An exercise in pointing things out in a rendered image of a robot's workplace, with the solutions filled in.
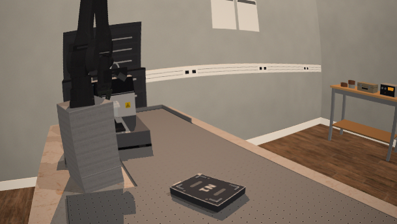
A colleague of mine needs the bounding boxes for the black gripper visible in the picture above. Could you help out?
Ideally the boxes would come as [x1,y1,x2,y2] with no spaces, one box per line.
[96,68,113,100]

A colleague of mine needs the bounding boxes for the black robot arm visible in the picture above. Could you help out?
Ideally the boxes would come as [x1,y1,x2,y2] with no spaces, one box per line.
[66,0,128,108]

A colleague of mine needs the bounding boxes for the white multiwell plate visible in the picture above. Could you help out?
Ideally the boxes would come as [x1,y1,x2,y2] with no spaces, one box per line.
[113,101,120,108]

